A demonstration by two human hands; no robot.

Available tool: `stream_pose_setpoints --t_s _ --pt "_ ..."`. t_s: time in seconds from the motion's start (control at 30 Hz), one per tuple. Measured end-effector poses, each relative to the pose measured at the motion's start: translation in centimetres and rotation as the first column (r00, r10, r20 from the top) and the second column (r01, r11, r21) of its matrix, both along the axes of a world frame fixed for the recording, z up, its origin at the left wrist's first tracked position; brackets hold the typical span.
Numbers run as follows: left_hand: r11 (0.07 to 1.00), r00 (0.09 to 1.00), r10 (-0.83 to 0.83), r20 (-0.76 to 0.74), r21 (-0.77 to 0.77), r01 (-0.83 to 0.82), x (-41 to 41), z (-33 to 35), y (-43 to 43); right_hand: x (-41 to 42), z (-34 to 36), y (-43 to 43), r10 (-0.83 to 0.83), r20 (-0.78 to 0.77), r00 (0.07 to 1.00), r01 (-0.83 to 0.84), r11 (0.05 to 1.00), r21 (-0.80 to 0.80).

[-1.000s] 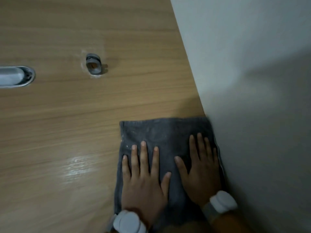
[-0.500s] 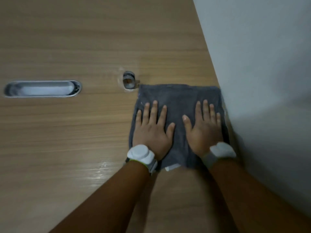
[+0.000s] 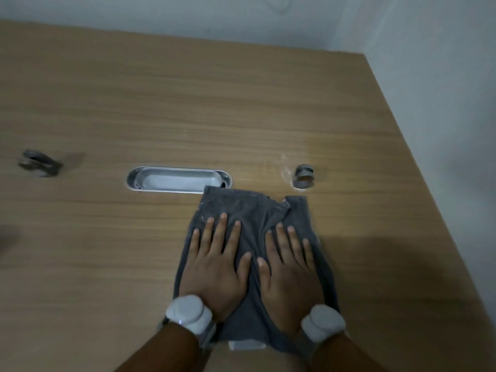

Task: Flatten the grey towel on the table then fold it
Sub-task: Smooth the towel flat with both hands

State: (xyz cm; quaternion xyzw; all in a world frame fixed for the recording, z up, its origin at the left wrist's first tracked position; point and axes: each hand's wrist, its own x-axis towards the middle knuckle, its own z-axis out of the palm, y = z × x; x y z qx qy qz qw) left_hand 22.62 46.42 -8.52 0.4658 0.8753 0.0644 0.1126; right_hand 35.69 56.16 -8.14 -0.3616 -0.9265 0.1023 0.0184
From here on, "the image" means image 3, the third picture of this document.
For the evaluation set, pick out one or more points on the white wrist tracker grey band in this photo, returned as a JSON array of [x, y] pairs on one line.
[[323, 321], [188, 311]]

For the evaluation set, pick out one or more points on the person's right hand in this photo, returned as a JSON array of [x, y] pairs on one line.
[[290, 290]]

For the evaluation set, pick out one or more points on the metal partition clamp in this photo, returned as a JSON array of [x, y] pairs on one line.
[[38, 164], [304, 177]]

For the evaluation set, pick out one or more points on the spilled white powder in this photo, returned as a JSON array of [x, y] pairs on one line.
[[285, 166]]

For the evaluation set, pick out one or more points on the grey cloth towel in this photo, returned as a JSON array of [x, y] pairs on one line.
[[244, 209]]

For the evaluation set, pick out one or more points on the person's left hand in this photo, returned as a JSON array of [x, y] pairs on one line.
[[213, 275]]

